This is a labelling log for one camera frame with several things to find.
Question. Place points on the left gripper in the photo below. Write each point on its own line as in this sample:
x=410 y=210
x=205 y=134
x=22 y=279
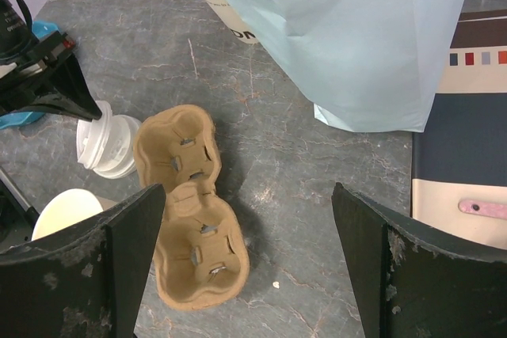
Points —
x=40 y=75

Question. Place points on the pink handled fork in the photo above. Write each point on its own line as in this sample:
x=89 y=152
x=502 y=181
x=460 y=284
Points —
x=483 y=208

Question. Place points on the brown cardboard cup carrier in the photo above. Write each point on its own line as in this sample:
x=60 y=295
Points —
x=200 y=257

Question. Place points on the white paper coffee cup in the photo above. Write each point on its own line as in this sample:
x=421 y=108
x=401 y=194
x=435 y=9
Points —
x=66 y=209

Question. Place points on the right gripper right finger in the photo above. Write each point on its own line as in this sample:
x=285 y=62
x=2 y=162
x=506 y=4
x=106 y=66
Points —
x=412 y=280

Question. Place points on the white plastic cup lid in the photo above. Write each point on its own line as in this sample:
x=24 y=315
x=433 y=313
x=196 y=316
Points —
x=117 y=160

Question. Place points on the colourful patchwork placemat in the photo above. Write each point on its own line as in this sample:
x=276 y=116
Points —
x=461 y=154

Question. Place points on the blue white paper bag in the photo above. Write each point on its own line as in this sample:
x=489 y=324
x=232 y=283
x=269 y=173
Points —
x=366 y=65

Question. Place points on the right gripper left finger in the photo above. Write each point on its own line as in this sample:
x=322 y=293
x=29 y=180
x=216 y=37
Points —
x=86 y=280

